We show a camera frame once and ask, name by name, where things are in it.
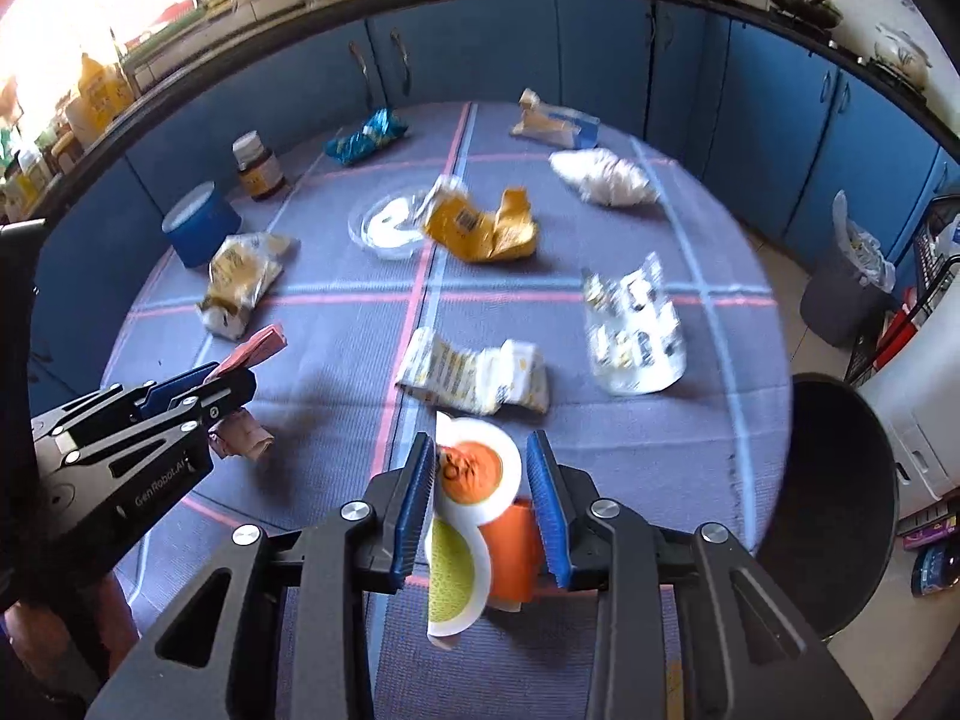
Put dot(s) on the yellow crumpled snack bag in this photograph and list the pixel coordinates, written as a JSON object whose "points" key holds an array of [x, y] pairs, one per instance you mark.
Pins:
{"points": [[506, 234]]}

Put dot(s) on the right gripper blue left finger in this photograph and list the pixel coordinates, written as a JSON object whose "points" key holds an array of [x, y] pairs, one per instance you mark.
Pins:
{"points": [[409, 504]]}

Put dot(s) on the cream yellow bread bag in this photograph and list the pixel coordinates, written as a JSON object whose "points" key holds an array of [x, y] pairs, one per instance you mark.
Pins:
{"points": [[239, 275]]}

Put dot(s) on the yellow oil jug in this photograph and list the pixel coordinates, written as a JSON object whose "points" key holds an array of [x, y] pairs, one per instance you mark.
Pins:
{"points": [[101, 95]]}

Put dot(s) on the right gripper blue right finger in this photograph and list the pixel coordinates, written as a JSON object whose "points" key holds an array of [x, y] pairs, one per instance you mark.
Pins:
{"points": [[553, 510]]}

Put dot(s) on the white ceramic pot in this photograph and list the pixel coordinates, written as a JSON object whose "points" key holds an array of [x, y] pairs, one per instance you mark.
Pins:
{"points": [[896, 49]]}

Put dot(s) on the black wire rack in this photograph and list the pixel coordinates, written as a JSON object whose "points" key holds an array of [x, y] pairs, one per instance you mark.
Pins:
{"points": [[924, 272]]}

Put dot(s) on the plaid blue tablecloth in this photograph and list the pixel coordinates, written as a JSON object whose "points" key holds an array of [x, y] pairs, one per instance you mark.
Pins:
{"points": [[711, 447]]}

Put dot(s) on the pink wrapper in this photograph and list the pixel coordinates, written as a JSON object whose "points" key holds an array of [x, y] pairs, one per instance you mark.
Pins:
{"points": [[236, 432]]}

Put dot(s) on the blue foil snack bag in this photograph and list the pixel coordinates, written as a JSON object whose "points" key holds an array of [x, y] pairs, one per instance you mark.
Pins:
{"points": [[381, 129]]}

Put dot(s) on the silver white printed wrapper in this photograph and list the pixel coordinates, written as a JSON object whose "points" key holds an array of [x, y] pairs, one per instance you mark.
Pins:
{"points": [[635, 342]]}

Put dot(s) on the white crumpled paper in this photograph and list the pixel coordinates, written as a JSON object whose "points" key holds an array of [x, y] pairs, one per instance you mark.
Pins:
{"points": [[602, 178]]}

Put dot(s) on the orange white green wrapper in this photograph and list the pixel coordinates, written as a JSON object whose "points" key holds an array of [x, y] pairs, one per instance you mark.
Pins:
{"points": [[482, 542]]}

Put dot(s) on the brown medicine bottle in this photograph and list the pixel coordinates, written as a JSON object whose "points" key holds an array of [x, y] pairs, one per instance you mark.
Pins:
{"points": [[259, 170]]}

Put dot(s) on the torn blue white carton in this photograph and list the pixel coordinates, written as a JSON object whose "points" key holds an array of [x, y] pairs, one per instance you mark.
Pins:
{"points": [[555, 125]]}

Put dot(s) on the blue paper cup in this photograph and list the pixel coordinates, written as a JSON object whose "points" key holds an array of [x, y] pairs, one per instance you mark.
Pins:
{"points": [[197, 225]]}

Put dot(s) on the person's left hand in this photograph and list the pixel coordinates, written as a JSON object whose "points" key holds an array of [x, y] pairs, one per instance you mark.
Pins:
{"points": [[41, 641]]}

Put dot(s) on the black round stool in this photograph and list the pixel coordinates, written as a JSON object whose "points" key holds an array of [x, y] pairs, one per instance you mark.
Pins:
{"points": [[830, 538]]}

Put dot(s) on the blue kitchen cabinets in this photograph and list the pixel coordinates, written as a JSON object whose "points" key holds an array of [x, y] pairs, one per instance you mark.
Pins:
{"points": [[769, 113]]}

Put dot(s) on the white yellow striped wrapper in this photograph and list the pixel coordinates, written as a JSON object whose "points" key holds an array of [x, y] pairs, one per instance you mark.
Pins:
{"points": [[475, 381]]}

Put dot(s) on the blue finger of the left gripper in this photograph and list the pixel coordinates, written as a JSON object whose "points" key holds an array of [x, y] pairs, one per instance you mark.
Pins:
{"points": [[216, 398], [159, 396]]}

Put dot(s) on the white appliance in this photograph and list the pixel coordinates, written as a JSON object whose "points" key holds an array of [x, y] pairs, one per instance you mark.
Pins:
{"points": [[916, 397]]}

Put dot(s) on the clear plastic lid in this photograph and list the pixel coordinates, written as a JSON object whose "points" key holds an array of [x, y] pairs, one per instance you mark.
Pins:
{"points": [[390, 228]]}

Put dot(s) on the grey trash bin with bag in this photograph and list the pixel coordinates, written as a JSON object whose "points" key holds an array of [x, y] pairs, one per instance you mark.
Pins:
{"points": [[852, 284]]}

